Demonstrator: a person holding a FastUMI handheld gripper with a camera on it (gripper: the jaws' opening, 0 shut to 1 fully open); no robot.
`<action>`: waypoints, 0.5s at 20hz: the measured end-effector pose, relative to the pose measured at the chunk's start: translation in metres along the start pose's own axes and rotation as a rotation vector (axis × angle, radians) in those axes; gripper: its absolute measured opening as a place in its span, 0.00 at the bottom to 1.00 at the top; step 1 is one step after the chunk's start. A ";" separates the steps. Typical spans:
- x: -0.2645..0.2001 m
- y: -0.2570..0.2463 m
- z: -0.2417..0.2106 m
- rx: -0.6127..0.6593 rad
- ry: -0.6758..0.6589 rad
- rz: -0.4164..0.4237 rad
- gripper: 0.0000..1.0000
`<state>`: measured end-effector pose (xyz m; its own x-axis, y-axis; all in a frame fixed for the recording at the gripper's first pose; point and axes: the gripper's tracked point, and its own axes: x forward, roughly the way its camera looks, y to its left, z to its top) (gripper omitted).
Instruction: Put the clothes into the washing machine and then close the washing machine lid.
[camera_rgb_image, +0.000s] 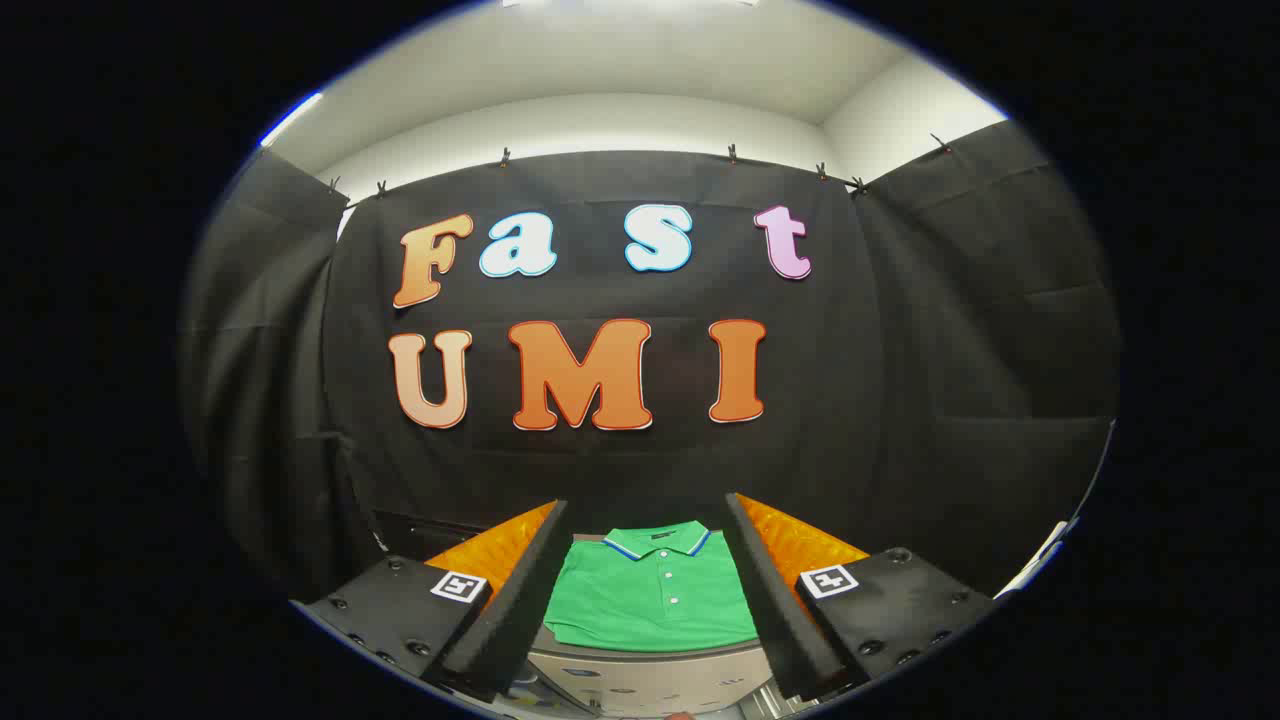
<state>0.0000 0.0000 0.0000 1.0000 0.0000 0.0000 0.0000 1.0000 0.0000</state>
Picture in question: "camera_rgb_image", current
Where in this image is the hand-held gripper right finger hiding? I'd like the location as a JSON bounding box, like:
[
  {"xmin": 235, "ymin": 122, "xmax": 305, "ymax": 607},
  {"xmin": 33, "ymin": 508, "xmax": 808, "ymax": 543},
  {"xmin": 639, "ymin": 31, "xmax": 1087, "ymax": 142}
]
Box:
[{"xmin": 724, "ymin": 490, "xmax": 1001, "ymax": 703}]

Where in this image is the row of black cloth clips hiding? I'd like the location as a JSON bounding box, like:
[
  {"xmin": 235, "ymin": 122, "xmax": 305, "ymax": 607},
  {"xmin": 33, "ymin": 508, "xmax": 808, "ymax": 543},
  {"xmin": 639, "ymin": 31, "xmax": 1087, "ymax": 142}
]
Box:
[{"xmin": 325, "ymin": 132, "xmax": 956, "ymax": 199}]

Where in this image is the white panel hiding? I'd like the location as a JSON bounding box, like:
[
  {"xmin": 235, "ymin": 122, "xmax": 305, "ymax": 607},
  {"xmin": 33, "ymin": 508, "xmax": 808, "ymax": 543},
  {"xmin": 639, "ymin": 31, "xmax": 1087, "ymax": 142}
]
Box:
[{"xmin": 995, "ymin": 520, "xmax": 1076, "ymax": 599}]

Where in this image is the ceiling light strip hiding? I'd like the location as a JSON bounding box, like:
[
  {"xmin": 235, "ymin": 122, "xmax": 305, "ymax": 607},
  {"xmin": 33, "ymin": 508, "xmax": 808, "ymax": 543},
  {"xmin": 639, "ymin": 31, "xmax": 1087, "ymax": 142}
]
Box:
[{"xmin": 258, "ymin": 90, "xmax": 326, "ymax": 149}]

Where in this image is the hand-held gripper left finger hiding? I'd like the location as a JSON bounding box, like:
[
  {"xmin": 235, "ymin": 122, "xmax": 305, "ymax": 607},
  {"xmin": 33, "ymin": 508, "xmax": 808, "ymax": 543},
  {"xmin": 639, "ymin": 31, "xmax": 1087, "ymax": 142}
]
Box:
[{"xmin": 290, "ymin": 498, "xmax": 573, "ymax": 703}]

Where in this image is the green polo shirt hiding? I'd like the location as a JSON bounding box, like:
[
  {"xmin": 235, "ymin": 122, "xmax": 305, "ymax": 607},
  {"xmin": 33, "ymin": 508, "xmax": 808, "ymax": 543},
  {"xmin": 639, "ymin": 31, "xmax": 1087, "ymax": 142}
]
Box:
[{"xmin": 543, "ymin": 520, "xmax": 761, "ymax": 653}]

